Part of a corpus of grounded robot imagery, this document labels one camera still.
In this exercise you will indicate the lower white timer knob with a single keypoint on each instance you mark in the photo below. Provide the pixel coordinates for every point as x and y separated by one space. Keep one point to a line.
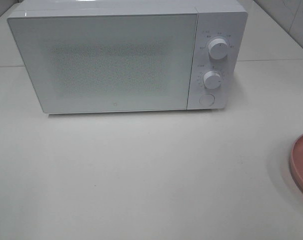
212 80

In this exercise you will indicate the round white door button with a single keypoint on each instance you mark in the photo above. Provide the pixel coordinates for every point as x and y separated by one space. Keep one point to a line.
207 100

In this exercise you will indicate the white microwave oven body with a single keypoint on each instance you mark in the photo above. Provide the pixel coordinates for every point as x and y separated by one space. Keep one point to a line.
215 18

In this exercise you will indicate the pink round plate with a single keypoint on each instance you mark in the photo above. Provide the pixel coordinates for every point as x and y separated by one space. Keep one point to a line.
296 162

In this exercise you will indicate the upper white power knob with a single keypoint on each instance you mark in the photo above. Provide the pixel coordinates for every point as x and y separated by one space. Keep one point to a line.
218 48

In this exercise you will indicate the white microwave door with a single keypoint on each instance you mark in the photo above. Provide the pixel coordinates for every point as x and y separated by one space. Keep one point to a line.
93 64

